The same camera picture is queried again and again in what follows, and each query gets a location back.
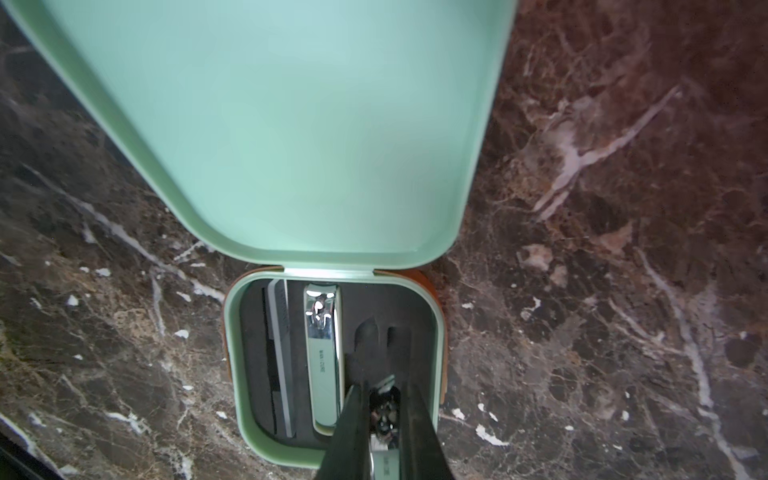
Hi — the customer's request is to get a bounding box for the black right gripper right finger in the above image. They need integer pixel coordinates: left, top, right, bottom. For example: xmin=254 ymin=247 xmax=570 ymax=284
xmin=397 ymin=327 xmax=454 ymax=479

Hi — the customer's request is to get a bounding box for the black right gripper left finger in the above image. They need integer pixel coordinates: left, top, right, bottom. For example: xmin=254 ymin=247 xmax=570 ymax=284
xmin=315 ymin=383 xmax=371 ymax=480

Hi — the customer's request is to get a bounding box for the small silver nail clipper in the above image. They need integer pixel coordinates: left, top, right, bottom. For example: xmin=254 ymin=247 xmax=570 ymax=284
xmin=368 ymin=375 xmax=401 ymax=480

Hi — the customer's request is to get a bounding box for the grey nail file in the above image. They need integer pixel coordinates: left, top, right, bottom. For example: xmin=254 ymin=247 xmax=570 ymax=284
xmin=266 ymin=279 xmax=296 ymax=438

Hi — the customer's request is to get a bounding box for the green nail clipper case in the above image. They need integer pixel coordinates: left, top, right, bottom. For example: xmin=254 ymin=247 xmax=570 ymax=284
xmin=4 ymin=1 xmax=517 ymax=472

